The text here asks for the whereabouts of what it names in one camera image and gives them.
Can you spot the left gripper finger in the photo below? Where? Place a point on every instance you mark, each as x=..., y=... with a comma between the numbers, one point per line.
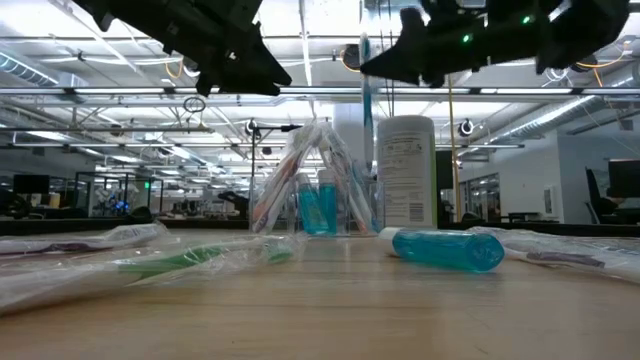
x=205, y=84
x=255, y=70

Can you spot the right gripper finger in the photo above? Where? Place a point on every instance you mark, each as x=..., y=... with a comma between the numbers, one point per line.
x=415, y=25
x=405, y=62

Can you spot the blue toothbrush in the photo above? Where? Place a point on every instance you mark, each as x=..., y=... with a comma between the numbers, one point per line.
x=361, y=190
x=500, y=235
x=367, y=110

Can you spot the clear white toothbrush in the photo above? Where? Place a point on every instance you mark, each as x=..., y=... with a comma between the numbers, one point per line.
x=280, y=185

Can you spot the teal toothbrush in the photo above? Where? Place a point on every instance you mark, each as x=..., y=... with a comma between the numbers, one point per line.
x=345, y=175

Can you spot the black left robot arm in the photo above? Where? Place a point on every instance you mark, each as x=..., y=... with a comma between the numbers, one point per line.
x=130, y=15

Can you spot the white building column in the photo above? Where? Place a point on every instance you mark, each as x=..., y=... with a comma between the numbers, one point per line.
x=350, y=120

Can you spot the white wipes canister green label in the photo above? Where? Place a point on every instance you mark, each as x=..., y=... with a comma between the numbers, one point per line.
x=406, y=170

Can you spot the black panel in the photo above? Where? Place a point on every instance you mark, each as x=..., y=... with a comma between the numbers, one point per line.
x=444, y=170

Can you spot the green wrapped toothbrush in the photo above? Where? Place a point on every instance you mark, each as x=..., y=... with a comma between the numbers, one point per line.
x=170, y=260

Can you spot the yellow container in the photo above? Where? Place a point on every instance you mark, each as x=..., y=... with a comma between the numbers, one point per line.
x=54, y=200

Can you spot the black office chair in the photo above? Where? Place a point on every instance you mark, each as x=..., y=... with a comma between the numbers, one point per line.
x=592, y=190

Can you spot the black monitor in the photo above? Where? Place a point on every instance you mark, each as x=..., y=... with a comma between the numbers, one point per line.
x=625, y=177
x=31, y=184

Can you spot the purple white wrapped toothbrush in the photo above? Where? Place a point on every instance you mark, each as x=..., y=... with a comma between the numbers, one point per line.
x=560, y=259

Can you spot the silver ventilation duct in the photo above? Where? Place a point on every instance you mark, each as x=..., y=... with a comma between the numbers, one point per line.
x=22, y=70
x=550, y=122

